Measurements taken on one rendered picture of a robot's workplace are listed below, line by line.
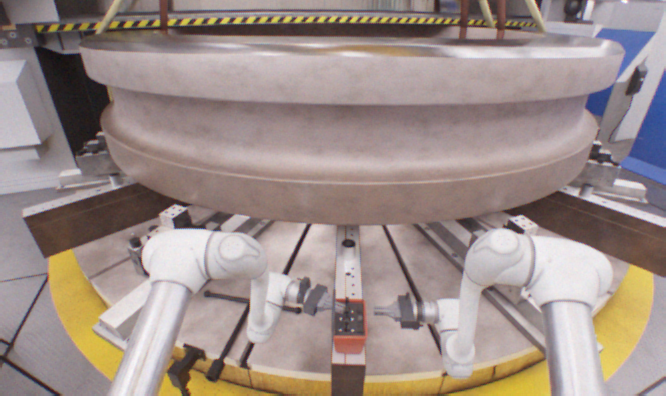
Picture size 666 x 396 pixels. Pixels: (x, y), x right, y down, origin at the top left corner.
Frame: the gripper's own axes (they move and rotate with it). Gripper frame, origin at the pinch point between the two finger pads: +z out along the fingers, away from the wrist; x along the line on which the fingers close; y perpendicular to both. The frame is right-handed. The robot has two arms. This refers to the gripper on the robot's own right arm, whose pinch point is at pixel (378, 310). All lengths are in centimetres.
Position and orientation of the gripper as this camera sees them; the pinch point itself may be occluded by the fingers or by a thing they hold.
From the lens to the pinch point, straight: 138.6
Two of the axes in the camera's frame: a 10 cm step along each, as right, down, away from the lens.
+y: 0.1, -8.8, -4.8
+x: -0.4, 4.8, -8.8
